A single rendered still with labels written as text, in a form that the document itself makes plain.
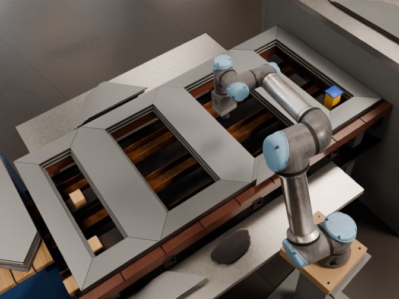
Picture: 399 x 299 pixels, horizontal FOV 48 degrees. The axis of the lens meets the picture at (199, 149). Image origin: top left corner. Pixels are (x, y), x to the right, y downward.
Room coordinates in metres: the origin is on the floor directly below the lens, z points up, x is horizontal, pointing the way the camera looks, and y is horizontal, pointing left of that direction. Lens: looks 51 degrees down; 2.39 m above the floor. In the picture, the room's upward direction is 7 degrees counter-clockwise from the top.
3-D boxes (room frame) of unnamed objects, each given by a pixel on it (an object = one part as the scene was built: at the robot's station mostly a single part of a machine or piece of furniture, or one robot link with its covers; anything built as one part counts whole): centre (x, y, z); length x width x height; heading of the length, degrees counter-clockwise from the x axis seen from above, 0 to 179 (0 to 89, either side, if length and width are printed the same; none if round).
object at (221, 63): (1.31, -0.13, 1.22); 0.09 x 0.08 x 0.11; 18
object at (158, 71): (1.79, 0.34, 0.74); 1.20 x 0.26 x 0.03; 119
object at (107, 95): (1.72, 0.47, 0.77); 0.45 x 0.20 x 0.04; 119
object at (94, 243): (0.85, 0.47, 0.79); 0.06 x 0.05 x 0.04; 29
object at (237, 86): (1.23, -0.18, 1.22); 0.11 x 0.11 x 0.08; 18
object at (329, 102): (1.45, -0.66, 0.78); 0.05 x 0.05 x 0.19; 29
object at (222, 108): (1.33, -0.13, 1.06); 0.10 x 0.09 x 0.16; 31
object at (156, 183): (1.33, -0.03, 0.70); 1.66 x 0.08 x 0.05; 119
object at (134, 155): (1.51, 0.07, 0.70); 1.66 x 0.08 x 0.05; 119
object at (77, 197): (1.09, 0.55, 0.79); 0.06 x 0.05 x 0.04; 29
